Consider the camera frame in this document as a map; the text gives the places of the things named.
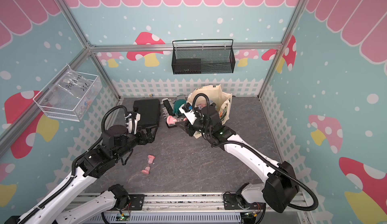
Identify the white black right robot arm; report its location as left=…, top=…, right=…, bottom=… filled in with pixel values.
left=178, top=93, right=319, bottom=213

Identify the black plastic tool case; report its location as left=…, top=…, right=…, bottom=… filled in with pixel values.
left=133, top=98, right=161, bottom=129

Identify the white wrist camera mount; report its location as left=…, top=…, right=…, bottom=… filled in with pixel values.
left=180, top=102, right=201, bottom=125
left=125, top=112, right=141, bottom=135

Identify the black box in basket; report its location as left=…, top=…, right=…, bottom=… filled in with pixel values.
left=172, top=58, right=202, bottom=75

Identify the pink hourglass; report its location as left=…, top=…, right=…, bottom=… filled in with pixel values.
left=166, top=116, right=187, bottom=127
left=141, top=155, right=155, bottom=175

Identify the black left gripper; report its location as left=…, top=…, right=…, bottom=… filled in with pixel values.
left=114, top=125, right=158, bottom=161

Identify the clear acrylic wall bin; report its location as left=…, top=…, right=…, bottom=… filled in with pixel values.
left=33, top=65, right=102, bottom=122

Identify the cream floral canvas tote bag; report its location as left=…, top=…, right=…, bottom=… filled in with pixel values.
left=187, top=85, right=232, bottom=138

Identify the green work glove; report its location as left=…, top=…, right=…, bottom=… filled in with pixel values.
left=173, top=95, right=187, bottom=116

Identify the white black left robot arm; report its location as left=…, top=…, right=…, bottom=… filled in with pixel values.
left=6, top=99, right=161, bottom=224

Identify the black wire mesh basket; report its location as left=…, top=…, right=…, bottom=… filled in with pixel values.
left=172, top=39, right=236, bottom=75

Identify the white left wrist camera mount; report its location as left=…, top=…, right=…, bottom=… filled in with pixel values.
left=125, top=112, right=141, bottom=135

